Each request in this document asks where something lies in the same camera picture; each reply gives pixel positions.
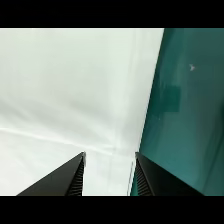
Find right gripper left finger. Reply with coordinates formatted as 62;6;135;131
17;151;87;197

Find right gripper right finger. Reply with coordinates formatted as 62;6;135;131
132;151;205;197

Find pale grey shirt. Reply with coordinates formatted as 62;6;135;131
0;28;165;197

